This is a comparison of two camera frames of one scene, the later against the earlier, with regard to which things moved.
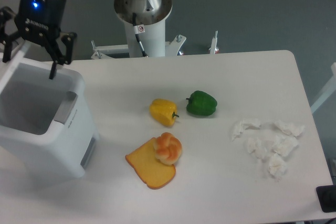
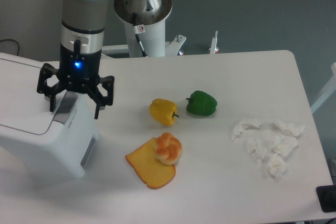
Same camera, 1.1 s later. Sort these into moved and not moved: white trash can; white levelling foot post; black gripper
Moved: black gripper
Not moved: white trash can; white levelling foot post
